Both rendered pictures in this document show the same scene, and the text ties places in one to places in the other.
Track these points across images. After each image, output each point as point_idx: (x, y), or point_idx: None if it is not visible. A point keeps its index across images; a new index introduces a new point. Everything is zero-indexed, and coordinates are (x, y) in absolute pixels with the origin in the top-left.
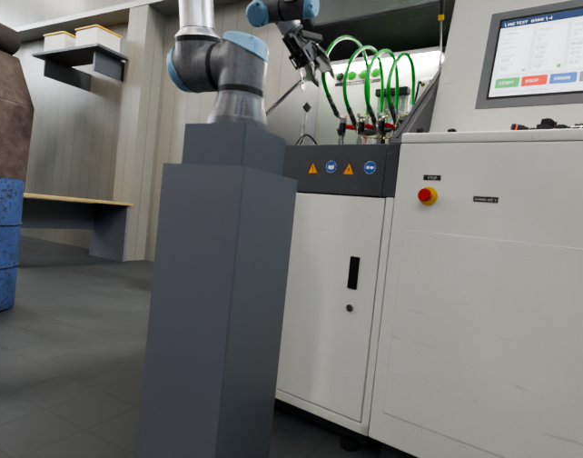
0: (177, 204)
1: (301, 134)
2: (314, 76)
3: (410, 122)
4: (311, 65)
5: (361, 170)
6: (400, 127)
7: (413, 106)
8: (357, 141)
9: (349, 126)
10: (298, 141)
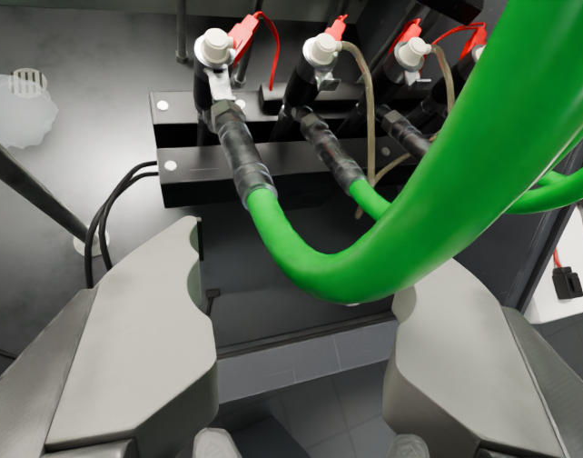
0: None
1: (31, 197)
2: (200, 294)
3: (554, 242)
4: (217, 397)
5: None
6: (528, 269)
7: (579, 150)
8: (287, 123)
9: (237, 60)
10: (91, 274)
